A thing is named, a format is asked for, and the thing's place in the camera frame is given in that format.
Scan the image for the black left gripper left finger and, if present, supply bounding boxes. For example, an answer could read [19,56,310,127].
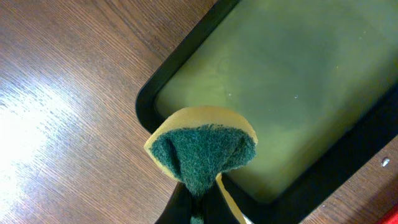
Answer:
[155,182,193,224]

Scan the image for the black tray with green liquid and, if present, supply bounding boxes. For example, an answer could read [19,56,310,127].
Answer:
[136,0,397,223]

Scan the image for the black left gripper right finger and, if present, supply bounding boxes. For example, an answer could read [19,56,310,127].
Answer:
[201,183,239,224]

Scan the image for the yellow green sponge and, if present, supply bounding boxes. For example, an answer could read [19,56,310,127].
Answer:
[144,106,258,223]

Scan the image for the red plastic tray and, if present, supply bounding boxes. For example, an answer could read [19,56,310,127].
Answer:
[377,211,398,224]

